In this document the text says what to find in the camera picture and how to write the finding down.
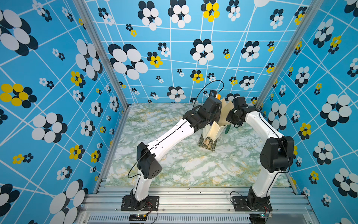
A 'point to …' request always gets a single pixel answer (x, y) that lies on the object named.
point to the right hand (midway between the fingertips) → (231, 119)
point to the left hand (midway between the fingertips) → (217, 107)
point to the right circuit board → (265, 215)
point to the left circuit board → (137, 217)
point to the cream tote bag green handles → (210, 133)
